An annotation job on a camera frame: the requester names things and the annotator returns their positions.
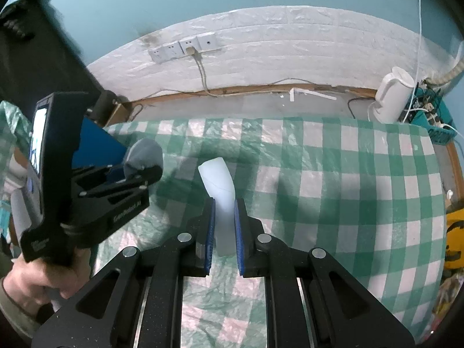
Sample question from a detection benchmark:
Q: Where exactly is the white plastic strip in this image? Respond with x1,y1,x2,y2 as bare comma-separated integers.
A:
290,87,338,102

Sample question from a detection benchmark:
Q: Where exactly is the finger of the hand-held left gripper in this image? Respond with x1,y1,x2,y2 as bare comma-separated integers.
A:
78,165,164,198
72,163,127,186

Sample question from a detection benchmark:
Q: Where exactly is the black cylindrical device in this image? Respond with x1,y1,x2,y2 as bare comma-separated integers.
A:
89,90,120,120

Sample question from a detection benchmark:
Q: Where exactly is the black cabinet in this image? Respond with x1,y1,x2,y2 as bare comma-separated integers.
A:
0,0,106,113

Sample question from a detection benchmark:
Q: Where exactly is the person's left hand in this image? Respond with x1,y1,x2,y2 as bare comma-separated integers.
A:
2,248,91,307

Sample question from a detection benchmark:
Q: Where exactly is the grey plug cable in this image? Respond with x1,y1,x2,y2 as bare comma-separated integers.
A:
186,46,218,97

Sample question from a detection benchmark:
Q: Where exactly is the grey sock ball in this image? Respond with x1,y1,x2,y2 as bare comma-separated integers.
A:
123,138,164,180

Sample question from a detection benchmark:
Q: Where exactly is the white corrugated hose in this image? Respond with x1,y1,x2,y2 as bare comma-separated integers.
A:
426,41,464,88

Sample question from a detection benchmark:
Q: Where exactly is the green checked plastic sheet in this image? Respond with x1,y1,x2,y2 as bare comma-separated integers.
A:
0,101,28,204

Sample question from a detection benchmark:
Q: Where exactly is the white electric kettle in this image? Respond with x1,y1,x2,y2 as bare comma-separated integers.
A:
369,67,416,124

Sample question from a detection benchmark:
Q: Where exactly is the white power strip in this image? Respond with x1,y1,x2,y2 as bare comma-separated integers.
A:
409,99,441,124

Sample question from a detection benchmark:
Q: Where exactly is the yellow bag with black print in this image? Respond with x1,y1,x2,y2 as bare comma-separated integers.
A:
444,206,464,271

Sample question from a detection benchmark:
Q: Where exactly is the teal plastic basket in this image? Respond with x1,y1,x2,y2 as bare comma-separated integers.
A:
399,94,455,144

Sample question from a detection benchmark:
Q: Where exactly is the cardboard box with blue edges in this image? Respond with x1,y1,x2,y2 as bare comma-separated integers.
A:
72,102,133,170

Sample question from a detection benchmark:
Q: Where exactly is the green checked tablecloth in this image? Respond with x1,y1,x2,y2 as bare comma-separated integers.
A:
89,116,448,348

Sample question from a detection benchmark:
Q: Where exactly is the white hanging cable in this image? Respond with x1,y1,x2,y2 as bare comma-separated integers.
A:
412,0,425,109

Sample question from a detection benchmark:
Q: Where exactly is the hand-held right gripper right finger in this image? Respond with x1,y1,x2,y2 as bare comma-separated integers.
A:
234,197,416,348

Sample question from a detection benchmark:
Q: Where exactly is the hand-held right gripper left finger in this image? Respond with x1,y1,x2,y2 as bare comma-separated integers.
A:
32,196,217,348

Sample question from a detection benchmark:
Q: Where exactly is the white sock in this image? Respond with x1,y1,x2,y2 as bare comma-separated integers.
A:
197,157,236,256

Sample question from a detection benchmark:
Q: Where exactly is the person's left forearm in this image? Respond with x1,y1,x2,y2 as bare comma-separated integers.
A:
0,277,55,339

